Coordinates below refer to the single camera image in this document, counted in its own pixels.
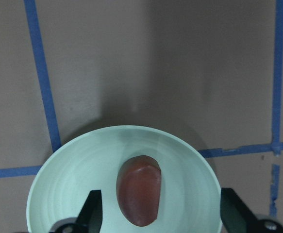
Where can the brown steamed bun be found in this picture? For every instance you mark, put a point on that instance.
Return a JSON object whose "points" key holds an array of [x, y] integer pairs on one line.
{"points": [[139, 189]]}

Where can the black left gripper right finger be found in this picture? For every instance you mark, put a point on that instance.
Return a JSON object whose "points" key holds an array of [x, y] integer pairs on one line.
{"points": [[237, 217]]}

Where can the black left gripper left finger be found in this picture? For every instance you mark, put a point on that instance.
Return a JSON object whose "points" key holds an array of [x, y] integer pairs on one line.
{"points": [[89, 219]]}

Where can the green round plate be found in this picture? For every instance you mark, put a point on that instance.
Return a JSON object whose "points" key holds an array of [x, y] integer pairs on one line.
{"points": [[190, 191]]}

